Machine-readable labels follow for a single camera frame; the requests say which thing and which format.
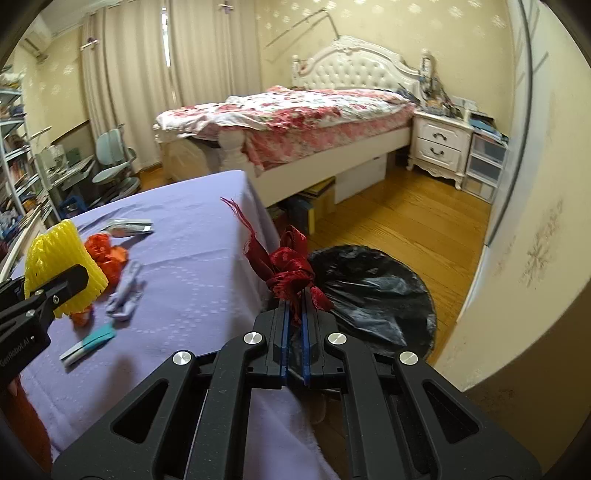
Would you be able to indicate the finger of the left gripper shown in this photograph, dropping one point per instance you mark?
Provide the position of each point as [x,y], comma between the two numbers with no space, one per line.
[57,291]

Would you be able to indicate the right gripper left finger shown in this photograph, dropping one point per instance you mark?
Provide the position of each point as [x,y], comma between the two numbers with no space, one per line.
[187,419]

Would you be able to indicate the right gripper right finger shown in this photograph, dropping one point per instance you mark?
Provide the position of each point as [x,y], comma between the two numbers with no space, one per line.
[402,419]

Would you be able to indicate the orange snack wrapper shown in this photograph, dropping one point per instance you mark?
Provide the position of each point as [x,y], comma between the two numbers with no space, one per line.
[82,318]

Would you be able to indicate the yellow foam fruit net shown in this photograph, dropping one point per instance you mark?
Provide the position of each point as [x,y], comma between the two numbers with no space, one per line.
[51,254]

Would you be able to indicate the white paper wrapper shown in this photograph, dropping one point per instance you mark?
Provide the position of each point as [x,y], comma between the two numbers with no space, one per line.
[123,302]

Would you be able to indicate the red-orange plastic bag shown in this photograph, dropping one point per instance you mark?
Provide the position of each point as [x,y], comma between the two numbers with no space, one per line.
[110,258]

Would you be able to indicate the grey-white foil pouch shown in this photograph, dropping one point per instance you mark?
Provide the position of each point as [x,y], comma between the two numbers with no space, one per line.
[122,228]

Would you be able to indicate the red mesh ribbon bundle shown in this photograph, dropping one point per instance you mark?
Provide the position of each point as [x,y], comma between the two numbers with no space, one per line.
[286,271]

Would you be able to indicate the black-lined trash bin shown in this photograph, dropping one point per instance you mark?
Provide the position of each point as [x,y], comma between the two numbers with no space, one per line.
[377,298]

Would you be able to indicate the white bookshelf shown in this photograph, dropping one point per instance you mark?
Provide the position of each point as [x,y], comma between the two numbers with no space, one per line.
[22,186]

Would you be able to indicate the study desk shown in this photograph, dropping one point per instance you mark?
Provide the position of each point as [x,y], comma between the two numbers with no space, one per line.
[58,175]

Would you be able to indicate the purple tablecloth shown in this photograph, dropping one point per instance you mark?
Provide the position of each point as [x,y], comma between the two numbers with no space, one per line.
[279,444]

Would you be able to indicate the light blue desk chair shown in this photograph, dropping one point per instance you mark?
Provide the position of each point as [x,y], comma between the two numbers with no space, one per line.
[115,174]

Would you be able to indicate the cardboard box under bed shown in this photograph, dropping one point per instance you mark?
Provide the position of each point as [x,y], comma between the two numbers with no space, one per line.
[304,209]

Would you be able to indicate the sliding wardrobe door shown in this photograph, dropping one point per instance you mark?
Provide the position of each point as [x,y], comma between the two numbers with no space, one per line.
[526,140]

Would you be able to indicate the white storage box under bed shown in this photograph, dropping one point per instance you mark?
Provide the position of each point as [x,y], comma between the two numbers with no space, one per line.
[359,178]

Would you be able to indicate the beige curtains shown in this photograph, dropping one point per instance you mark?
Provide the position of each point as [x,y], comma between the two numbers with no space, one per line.
[147,57]

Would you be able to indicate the floral pink quilt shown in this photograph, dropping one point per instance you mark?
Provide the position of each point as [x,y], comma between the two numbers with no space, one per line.
[284,125]

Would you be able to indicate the plastic drawer unit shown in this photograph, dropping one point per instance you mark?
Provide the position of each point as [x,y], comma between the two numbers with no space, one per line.
[485,166]

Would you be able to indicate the white nightstand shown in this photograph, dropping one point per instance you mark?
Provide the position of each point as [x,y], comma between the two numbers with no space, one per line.
[440,146]

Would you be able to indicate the white bed with headboard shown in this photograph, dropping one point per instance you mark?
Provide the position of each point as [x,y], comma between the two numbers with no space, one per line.
[347,63]

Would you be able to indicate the wall air conditioner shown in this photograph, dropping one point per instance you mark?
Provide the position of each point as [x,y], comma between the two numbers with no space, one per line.
[37,39]

